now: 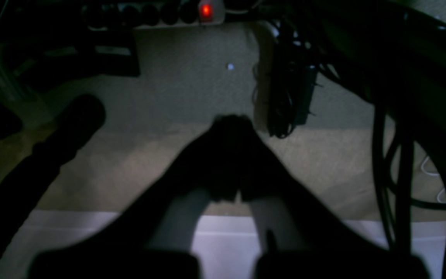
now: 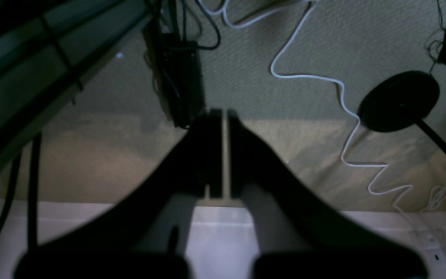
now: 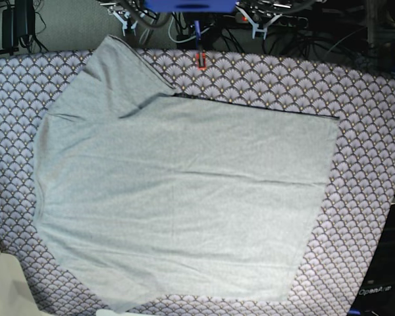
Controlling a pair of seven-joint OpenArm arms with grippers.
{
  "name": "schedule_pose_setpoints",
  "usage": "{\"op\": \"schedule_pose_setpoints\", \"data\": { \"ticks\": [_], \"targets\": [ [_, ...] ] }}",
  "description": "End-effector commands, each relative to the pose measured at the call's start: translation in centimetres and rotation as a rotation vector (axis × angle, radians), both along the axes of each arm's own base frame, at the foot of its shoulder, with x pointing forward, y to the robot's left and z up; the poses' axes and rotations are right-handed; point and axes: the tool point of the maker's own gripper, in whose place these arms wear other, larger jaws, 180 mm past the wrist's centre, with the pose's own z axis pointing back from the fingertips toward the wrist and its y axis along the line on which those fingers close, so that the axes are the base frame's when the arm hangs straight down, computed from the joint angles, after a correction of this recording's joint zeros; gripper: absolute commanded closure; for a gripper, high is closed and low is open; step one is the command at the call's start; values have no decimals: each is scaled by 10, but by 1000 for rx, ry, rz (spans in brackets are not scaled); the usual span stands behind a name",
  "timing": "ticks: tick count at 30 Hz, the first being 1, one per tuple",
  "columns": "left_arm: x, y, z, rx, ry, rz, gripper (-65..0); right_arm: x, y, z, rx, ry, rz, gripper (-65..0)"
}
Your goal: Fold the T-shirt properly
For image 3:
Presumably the fan-patterned tablecloth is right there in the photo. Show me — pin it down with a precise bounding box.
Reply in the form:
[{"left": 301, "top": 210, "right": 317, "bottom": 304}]
[{"left": 0, "top": 50, "right": 395, "bottom": 315}]

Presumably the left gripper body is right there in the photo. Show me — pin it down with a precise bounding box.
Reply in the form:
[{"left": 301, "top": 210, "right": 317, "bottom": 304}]
[{"left": 236, "top": 0, "right": 303, "bottom": 20}]

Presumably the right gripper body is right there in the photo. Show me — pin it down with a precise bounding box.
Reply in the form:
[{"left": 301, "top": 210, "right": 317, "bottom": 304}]
[{"left": 100, "top": 0, "right": 141, "bottom": 20}]

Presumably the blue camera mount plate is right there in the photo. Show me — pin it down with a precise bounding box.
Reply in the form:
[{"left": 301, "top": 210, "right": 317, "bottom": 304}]
[{"left": 144, "top": 0, "right": 236, "bottom": 13}]

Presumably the beige chair at lower left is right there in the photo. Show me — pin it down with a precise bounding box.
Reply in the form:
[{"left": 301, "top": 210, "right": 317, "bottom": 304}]
[{"left": 0, "top": 250, "right": 41, "bottom": 315}]

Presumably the black OpenArm box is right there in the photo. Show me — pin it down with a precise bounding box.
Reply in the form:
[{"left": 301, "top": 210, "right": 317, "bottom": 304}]
[{"left": 348, "top": 204, "right": 395, "bottom": 315}]

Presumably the black power strip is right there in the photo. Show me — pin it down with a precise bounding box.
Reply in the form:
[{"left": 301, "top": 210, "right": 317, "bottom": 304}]
[{"left": 233, "top": 12, "right": 309, "bottom": 29}]

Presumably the red and black clamp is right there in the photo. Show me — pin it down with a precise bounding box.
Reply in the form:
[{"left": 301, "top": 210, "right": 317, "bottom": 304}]
[{"left": 196, "top": 51, "right": 207, "bottom": 70}]

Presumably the grey T-shirt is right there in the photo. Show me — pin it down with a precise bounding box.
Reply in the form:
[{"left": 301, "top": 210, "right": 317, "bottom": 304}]
[{"left": 33, "top": 36, "right": 338, "bottom": 313}]

